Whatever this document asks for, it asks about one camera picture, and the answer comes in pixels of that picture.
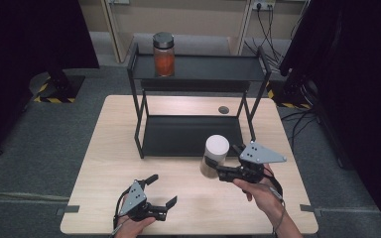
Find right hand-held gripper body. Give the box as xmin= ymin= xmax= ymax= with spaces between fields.
xmin=215 ymin=141 xmax=288 ymax=184

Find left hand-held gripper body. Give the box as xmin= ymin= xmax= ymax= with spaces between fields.
xmin=118 ymin=179 xmax=168 ymax=223

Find white-lid jar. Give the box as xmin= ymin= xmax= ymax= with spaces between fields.
xmin=199 ymin=134 xmax=231 ymax=179

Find black metal two-tier rack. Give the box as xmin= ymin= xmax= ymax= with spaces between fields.
xmin=126 ymin=42 xmax=273 ymax=161

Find black-lid jar with orange contents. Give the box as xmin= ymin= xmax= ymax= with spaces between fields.
xmin=152 ymin=32 xmax=177 ymax=78

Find person's left hand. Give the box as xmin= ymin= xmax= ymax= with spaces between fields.
xmin=113 ymin=215 xmax=157 ymax=238

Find person's right hand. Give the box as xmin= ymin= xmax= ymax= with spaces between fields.
xmin=232 ymin=164 xmax=286 ymax=216

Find grey tape piece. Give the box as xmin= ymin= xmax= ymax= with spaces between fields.
xmin=299 ymin=203 xmax=322 ymax=216
xmin=56 ymin=204 xmax=80 ymax=216

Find stand base with hazard stripes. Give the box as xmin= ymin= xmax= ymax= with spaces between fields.
xmin=265 ymin=78 xmax=314 ymax=110
xmin=29 ymin=70 xmax=86 ymax=104

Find dark curtain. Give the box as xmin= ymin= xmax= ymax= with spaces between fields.
xmin=279 ymin=0 xmax=381 ymax=238
xmin=0 ymin=0 xmax=100 ymax=160

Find beige wooden cabinet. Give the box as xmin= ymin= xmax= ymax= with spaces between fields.
xmin=78 ymin=0 xmax=253 ymax=64

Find left hand-held gripper cable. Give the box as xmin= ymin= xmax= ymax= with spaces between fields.
xmin=111 ymin=189 xmax=129 ymax=238

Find hand-held gripper cable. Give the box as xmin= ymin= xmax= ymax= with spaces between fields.
xmin=263 ymin=174 xmax=288 ymax=236
xmin=111 ymin=189 xmax=129 ymax=238

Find right hand-held gripper cable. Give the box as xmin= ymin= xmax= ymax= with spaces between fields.
xmin=263 ymin=174 xmax=288 ymax=236

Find black floor cables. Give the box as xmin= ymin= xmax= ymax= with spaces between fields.
xmin=280 ymin=108 xmax=319 ymax=151

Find black wall cables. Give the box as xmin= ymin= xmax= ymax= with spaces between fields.
xmin=243 ymin=3 xmax=311 ymax=71

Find white wall power outlet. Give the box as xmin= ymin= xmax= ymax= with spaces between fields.
xmin=252 ymin=0 xmax=276 ymax=11

